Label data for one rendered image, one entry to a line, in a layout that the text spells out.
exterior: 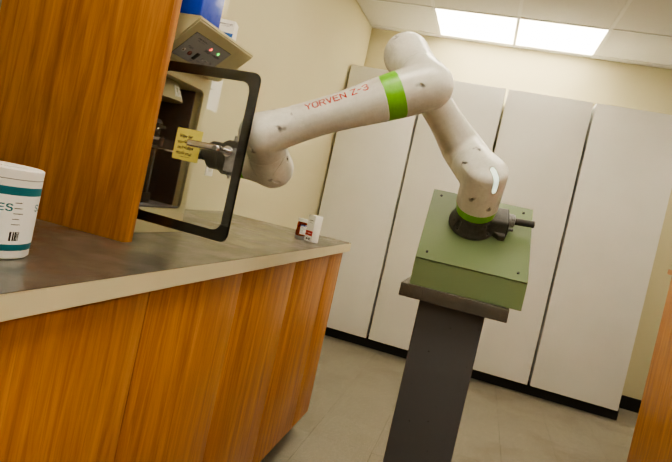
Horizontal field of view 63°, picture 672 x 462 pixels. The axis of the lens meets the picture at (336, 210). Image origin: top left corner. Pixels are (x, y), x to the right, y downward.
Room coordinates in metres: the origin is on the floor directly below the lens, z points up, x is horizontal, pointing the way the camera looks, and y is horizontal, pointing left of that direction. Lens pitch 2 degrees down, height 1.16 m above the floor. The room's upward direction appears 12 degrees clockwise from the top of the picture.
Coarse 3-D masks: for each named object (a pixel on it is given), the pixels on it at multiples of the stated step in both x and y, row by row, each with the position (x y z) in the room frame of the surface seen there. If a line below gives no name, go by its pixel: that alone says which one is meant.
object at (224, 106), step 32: (192, 64) 1.34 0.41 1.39; (192, 96) 1.33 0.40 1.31; (224, 96) 1.30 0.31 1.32; (256, 96) 1.27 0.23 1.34; (160, 128) 1.36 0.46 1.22; (192, 128) 1.33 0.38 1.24; (224, 128) 1.29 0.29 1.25; (160, 160) 1.35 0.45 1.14; (224, 160) 1.29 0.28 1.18; (160, 192) 1.35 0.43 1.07; (192, 192) 1.31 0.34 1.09; (224, 192) 1.28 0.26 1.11; (160, 224) 1.34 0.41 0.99; (192, 224) 1.30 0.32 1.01; (224, 224) 1.27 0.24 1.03
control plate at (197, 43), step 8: (192, 40) 1.41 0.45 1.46; (200, 40) 1.43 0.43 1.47; (208, 40) 1.45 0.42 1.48; (176, 48) 1.40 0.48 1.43; (192, 48) 1.44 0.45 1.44; (200, 48) 1.46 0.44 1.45; (208, 48) 1.48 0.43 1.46; (216, 48) 1.51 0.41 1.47; (184, 56) 1.46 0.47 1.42; (192, 56) 1.48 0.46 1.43; (200, 56) 1.50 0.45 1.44; (208, 56) 1.52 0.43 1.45; (216, 56) 1.54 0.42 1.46; (224, 56) 1.57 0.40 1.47; (200, 64) 1.53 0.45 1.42; (216, 64) 1.58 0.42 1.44
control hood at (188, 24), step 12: (180, 24) 1.37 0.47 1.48; (192, 24) 1.36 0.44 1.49; (204, 24) 1.38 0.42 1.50; (180, 36) 1.37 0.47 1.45; (216, 36) 1.46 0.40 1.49; (228, 36) 1.50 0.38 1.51; (228, 48) 1.54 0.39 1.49; (240, 48) 1.58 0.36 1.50; (180, 60) 1.47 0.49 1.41; (228, 60) 1.60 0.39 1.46; (240, 60) 1.64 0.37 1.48
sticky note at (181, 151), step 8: (184, 128) 1.33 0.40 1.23; (176, 136) 1.34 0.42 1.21; (184, 136) 1.33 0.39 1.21; (192, 136) 1.32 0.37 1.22; (200, 136) 1.32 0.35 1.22; (176, 144) 1.34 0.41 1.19; (184, 144) 1.33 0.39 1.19; (176, 152) 1.34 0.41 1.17; (184, 152) 1.33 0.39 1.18; (192, 152) 1.32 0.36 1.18; (192, 160) 1.32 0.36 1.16
